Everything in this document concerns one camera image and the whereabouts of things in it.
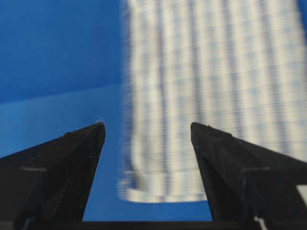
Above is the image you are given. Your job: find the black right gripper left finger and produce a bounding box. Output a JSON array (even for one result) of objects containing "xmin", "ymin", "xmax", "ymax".
[{"xmin": 0, "ymin": 122, "xmax": 106, "ymax": 230}]

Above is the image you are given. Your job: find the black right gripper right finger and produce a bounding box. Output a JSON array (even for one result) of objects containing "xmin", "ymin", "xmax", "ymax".
[{"xmin": 190, "ymin": 122, "xmax": 307, "ymax": 230}]

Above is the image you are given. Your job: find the blue white striped towel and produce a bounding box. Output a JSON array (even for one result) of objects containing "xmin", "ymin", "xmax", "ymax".
[{"xmin": 118, "ymin": 0, "xmax": 307, "ymax": 203}]

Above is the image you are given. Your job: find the blue table mat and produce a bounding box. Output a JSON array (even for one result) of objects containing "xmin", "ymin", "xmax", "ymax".
[{"xmin": 0, "ymin": 0, "xmax": 307, "ymax": 222}]

